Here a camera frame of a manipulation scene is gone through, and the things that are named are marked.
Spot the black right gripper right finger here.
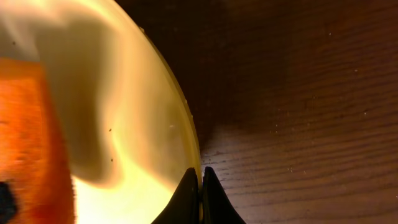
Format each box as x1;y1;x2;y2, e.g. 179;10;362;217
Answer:
202;167;246;224

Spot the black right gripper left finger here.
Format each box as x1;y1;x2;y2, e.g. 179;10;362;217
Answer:
152;167;199;224

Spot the yellow plate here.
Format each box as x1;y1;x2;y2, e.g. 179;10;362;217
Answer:
1;0;200;223

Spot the green and yellow sponge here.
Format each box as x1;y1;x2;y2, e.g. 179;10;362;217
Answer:
1;58;75;224

